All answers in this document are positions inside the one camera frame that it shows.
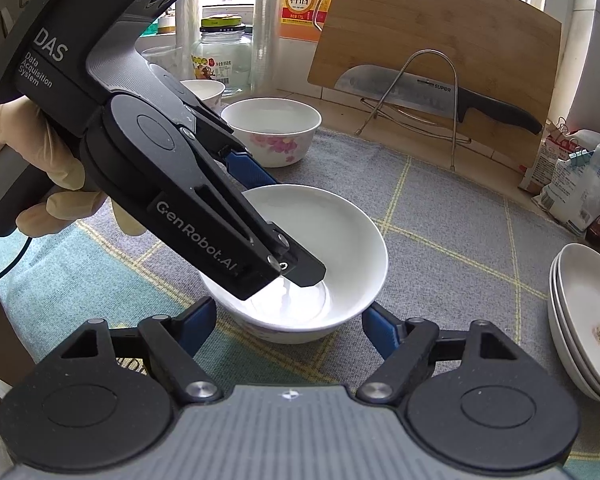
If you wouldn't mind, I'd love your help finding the black cable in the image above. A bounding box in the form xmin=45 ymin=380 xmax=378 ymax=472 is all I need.
xmin=0 ymin=236 xmax=34 ymax=291

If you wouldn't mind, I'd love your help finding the steel wire rack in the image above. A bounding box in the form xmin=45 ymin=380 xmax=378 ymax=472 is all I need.
xmin=354 ymin=49 xmax=460 ymax=171

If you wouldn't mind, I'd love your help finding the bamboo cutting board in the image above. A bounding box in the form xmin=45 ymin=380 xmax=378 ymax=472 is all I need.
xmin=306 ymin=0 xmax=564 ymax=172

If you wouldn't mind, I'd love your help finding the tall clear film roll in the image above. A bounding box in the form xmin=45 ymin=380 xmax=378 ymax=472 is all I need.
xmin=250 ymin=0 xmax=282 ymax=96

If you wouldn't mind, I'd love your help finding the grey teal checked towel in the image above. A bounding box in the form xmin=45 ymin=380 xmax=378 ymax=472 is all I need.
xmin=0 ymin=127 xmax=600 ymax=480

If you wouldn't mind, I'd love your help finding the short clear film roll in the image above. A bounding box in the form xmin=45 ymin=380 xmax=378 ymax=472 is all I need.
xmin=175 ymin=0 xmax=200 ymax=80

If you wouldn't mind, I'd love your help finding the black handled kitchen knife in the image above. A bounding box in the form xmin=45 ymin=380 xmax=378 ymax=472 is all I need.
xmin=335 ymin=65 xmax=543 ymax=134

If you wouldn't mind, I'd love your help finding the clear glass mug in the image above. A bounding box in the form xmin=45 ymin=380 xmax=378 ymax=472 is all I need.
xmin=140 ymin=46 xmax=187 ymax=80

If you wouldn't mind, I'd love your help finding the white blue clipped bag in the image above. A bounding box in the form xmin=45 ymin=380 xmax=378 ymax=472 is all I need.
xmin=533 ymin=144 xmax=600 ymax=237

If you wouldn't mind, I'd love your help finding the back left white bowl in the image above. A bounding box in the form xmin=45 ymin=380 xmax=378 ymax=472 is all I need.
xmin=181 ymin=79 xmax=225 ymax=113

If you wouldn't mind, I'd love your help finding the glass jar yellow lid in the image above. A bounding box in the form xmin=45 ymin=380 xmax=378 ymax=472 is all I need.
xmin=192 ymin=14 xmax=252 ymax=98

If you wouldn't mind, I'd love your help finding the red white clipped bag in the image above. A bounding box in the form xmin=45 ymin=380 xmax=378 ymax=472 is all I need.
xmin=518 ymin=117 xmax=600 ymax=195

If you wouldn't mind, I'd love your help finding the left gloved hand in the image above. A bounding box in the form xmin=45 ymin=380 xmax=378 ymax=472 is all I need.
xmin=0 ymin=95 xmax=150 ymax=239

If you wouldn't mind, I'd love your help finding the white floral bowl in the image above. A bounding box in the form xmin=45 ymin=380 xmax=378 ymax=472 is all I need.
xmin=221 ymin=98 xmax=323 ymax=168

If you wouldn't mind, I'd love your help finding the stained white plate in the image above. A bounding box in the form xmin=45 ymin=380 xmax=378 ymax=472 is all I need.
xmin=556 ymin=244 xmax=600 ymax=383

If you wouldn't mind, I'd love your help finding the white fruit plate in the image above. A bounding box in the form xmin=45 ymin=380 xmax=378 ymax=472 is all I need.
xmin=547 ymin=300 xmax=600 ymax=402
xmin=548 ymin=257 xmax=600 ymax=395

